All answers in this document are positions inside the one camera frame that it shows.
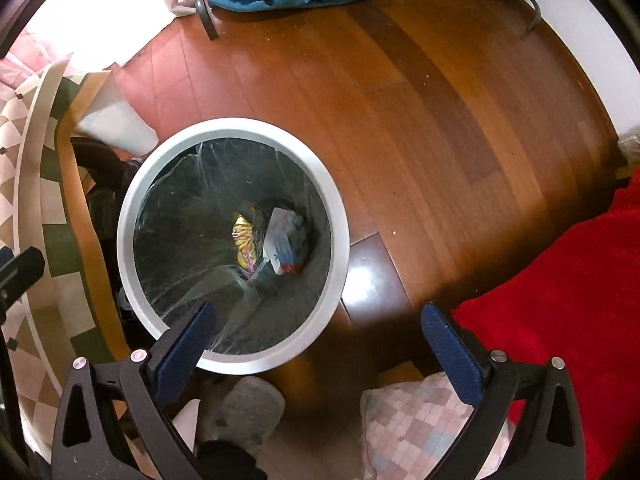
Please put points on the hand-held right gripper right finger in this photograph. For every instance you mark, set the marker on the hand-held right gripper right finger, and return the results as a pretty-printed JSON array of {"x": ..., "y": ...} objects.
[{"x": 452, "y": 347}]

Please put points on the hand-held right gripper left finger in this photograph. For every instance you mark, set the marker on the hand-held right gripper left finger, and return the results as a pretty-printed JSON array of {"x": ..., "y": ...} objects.
[{"x": 182, "y": 345}]

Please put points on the round white trash bin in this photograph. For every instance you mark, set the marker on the round white trash bin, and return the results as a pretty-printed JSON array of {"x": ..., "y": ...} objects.
[{"x": 232, "y": 242}]

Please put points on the yellow snack wrapper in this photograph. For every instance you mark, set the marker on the yellow snack wrapper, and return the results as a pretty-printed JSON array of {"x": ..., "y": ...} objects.
[{"x": 243, "y": 245}]

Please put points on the white plastic wrapper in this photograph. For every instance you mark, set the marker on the white plastic wrapper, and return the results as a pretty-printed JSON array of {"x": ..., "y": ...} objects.
[{"x": 285, "y": 242}]

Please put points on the patterned geometric rug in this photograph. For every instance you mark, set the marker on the patterned geometric rug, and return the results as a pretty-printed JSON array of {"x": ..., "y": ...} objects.
[{"x": 40, "y": 240}]

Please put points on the checkered pink cushion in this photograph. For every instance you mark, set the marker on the checkered pink cushion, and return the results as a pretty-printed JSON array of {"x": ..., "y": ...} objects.
[{"x": 425, "y": 430}]

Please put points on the grey slipper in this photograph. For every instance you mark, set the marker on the grey slipper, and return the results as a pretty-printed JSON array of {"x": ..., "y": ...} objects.
[{"x": 245, "y": 415}]

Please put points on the red fluffy blanket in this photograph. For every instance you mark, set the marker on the red fluffy blanket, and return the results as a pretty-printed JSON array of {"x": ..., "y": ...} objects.
[{"x": 565, "y": 320}]

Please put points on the white pillow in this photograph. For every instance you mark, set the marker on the white pillow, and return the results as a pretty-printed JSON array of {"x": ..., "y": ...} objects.
[{"x": 117, "y": 127}]

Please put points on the metal frame chair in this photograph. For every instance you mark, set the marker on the metal frame chair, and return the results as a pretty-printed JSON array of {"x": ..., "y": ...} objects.
[{"x": 210, "y": 15}]

